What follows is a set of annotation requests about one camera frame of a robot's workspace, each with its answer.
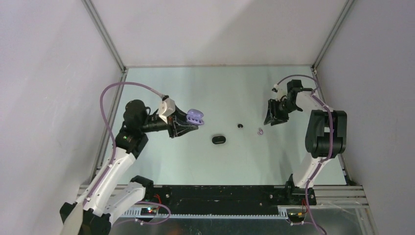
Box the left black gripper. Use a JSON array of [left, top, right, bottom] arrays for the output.
[[139, 104, 198, 138]]

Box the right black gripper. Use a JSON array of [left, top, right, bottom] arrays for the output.
[[264, 98, 300, 126]]

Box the purple earbud charging case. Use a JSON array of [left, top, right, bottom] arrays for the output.
[[186, 109, 204, 126]]

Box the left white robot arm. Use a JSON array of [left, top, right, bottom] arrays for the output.
[[60, 96, 204, 235]]

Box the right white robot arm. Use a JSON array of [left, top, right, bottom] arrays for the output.
[[264, 79, 347, 205]]

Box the black earbud charging case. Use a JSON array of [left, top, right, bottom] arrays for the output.
[[211, 136, 227, 145]]

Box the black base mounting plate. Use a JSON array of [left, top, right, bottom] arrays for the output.
[[144, 185, 317, 216]]

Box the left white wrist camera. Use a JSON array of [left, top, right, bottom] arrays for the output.
[[157, 96, 176, 124]]

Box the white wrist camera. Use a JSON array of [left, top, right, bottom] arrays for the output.
[[157, 96, 176, 124], [272, 84, 287, 101]]

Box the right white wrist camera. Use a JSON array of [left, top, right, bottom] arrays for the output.
[[272, 84, 287, 101]]

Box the aluminium frame rail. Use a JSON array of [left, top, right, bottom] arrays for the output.
[[81, 0, 128, 82]]

